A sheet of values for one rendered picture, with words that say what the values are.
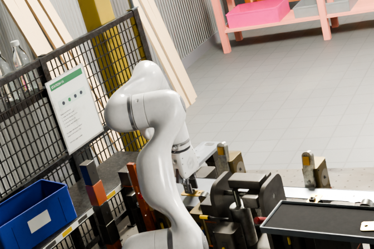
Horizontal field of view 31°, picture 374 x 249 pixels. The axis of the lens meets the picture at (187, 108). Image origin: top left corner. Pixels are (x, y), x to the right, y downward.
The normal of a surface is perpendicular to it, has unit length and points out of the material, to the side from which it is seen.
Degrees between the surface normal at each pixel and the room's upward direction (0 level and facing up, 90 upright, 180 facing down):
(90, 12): 90
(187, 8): 90
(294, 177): 0
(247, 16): 90
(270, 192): 90
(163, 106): 57
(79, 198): 0
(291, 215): 0
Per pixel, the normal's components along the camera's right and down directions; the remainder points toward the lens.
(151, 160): -0.09, -0.18
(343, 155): -0.25, -0.91
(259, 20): -0.41, 0.40
